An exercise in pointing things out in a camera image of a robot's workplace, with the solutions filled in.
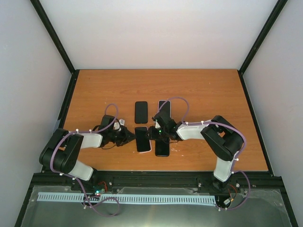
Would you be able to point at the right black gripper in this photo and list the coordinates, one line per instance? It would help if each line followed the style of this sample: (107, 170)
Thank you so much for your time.
(151, 134)

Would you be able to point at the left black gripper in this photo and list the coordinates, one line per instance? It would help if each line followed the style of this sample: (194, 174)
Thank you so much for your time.
(126, 135)

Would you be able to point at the lavender phone case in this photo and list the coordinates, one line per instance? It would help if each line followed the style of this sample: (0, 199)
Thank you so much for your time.
(170, 106)

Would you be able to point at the dark green phone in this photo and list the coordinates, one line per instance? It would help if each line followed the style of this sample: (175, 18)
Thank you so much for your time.
(141, 112)

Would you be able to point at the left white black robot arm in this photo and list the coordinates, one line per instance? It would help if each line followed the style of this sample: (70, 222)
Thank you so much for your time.
(62, 150)

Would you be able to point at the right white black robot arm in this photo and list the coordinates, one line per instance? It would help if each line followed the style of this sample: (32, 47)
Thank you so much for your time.
(225, 141)

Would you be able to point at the left controller board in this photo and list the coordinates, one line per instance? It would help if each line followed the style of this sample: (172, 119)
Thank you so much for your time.
(100, 188)

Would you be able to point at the controller board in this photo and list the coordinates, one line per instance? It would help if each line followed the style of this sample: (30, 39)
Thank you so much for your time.
(232, 192)
(100, 188)

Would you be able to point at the right controller board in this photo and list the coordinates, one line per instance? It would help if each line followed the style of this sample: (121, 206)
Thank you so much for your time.
(232, 192)

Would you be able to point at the black aluminium frame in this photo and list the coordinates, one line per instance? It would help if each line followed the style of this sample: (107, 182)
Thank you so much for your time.
(263, 179)

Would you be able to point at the light blue cable duct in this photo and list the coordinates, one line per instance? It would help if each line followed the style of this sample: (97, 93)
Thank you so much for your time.
(134, 199)

